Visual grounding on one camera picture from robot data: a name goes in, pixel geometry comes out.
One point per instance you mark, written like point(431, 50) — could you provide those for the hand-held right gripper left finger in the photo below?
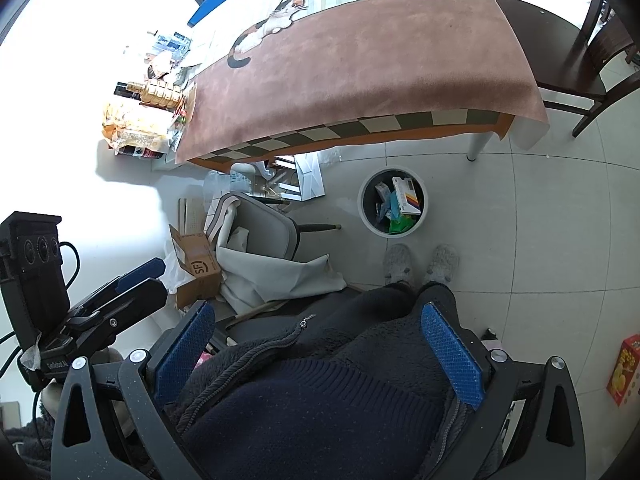
point(185, 350)

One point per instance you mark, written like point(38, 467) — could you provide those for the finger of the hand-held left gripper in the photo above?
point(145, 295)
point(142, 269)

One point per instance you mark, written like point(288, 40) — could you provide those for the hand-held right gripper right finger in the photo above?
point(450, 350)

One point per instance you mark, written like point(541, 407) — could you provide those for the white round bin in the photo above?
point(380, 230)

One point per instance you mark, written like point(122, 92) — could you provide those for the white plastic bag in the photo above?
point(175, 265)

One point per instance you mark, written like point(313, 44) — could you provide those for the person's dark trousers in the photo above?
point(435, 295)

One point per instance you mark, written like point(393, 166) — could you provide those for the brown cardboard box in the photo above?
point(200, 270)

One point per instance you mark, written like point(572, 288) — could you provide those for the white ribbed panel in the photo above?
point(192, 215)

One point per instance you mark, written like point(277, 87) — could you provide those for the dark grey fleece jacket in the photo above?
point(260, 355)

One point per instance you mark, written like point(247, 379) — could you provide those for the grey fuzzy slipper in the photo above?
point(442, 262)
point(397, 262)

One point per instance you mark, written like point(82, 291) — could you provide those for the beige striped towel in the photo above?
point(222, 215)

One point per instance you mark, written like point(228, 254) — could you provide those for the clear printed plastic bag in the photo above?
point(225, 182)

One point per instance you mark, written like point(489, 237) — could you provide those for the beige cloth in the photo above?
point(280, 275)

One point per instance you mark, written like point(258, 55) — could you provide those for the green packet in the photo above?
point(400, 224)

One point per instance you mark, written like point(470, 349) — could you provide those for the navy knit sweater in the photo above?
point(310, 420)

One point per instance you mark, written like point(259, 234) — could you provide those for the blue white packet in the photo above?
point(387, 205)

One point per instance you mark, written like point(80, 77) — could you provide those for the orange white box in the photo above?
point(407, 197)

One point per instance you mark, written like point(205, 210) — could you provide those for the red yellow snack box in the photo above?
point(622, 370)

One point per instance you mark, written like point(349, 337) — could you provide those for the gold patterned bottle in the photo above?
point(160, 92)

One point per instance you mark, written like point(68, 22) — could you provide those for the white folded carton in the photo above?
point(310, 177)

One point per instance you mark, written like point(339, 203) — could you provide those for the pile of assorted packets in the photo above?
point(167, 47)

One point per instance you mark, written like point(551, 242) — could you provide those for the orange wooden table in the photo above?
point(505, 127)

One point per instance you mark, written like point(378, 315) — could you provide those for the brown cat print tablecloth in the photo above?
point(375, 60)

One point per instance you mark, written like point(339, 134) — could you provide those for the dark wooden chair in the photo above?
point(550, 50)

